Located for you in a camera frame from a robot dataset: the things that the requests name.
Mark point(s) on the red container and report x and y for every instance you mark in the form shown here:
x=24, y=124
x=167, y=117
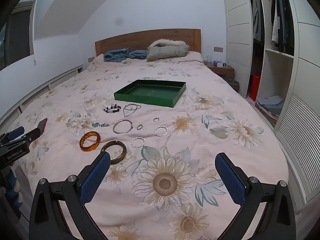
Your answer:
x=255, y=87

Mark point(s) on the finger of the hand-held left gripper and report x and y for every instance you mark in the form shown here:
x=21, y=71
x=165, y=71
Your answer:
x=32, y=133
x=15, y=132

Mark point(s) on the dark window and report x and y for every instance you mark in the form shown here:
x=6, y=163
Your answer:
x=15, y=37

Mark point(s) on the hanging dark clothes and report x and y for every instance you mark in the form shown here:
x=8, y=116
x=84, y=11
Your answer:
x=286, y=22

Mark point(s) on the grey fur-trimmed jacket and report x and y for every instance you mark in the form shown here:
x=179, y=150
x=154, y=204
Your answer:
x=165, y=51

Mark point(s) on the hanging striped shirt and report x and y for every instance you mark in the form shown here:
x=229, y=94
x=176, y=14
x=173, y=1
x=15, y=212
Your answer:
x=275, y=28

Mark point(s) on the clear drinking glass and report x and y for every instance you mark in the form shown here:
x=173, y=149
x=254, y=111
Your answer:
x=209, y=60

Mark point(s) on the white wardrobe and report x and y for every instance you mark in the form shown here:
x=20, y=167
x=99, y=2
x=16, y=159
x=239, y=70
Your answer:
x=237, y=17

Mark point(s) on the dark mesh wastebasket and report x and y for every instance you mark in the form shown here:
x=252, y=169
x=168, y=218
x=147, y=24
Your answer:
x=233, y=83

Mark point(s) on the folded light blue clothes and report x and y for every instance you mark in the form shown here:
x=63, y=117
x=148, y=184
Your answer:
x=271, y=103

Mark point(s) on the white louvered panel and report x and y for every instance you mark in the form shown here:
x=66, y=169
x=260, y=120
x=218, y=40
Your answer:
x=300, y=142

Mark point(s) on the amber bangle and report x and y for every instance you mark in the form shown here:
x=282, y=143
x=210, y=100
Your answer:
x=90, y=148

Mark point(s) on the low white wall cabinets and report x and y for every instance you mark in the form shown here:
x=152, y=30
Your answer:
x=50, y=80

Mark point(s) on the thin silver bangle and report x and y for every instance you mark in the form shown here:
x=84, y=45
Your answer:
x=113, y=128

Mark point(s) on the silver wristwatch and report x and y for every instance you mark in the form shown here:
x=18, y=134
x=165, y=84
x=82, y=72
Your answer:
x=96, y=124

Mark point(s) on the wooden nightstand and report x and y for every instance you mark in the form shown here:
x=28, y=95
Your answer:
x=222, y=71

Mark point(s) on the green tray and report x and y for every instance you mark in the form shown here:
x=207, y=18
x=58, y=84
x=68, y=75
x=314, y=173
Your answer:
x=150, y=90

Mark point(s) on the dark olive bangle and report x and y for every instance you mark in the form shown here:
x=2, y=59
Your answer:
x=122, y=155

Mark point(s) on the small blue folded garment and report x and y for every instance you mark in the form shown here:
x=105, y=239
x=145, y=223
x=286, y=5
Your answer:
x=138, y=54

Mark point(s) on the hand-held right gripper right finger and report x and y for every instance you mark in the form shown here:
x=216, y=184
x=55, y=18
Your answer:
x=230, y=180

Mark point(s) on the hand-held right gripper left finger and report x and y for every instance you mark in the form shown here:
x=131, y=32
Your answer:
x=96, y=177

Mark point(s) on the hanging grey garment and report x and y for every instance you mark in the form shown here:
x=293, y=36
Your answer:
x=256, y=17

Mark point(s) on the wooden headboard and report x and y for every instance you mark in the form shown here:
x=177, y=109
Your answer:
x=140, y=40

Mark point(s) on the large blue folded garment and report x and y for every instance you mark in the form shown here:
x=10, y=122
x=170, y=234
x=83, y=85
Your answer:
x=116, y=54

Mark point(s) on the small purple box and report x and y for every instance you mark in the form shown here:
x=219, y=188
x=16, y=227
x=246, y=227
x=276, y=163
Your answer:
x=217, y=62

